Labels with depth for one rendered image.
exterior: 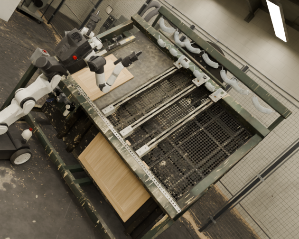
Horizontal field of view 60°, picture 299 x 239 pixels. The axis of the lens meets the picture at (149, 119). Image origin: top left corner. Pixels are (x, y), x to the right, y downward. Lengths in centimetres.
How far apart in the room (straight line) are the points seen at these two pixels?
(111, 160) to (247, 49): 577
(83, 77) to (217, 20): 606
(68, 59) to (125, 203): 152
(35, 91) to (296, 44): 639
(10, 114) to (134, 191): 139
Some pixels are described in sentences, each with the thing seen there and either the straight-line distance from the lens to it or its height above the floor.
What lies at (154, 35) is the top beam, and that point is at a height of 182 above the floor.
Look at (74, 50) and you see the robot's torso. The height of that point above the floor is 128.
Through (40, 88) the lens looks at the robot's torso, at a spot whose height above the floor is 80.
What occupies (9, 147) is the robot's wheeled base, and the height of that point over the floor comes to 17.
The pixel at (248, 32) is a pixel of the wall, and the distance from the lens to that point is 802.
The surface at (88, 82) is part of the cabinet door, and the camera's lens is 300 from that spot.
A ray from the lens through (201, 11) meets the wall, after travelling 889.
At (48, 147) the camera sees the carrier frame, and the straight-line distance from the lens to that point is 313.
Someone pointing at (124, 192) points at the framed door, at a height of 45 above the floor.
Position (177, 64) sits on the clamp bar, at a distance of 306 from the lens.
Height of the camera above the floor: 184
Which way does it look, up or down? 14 degrees down
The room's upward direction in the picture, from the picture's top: 42 degrees clockwise
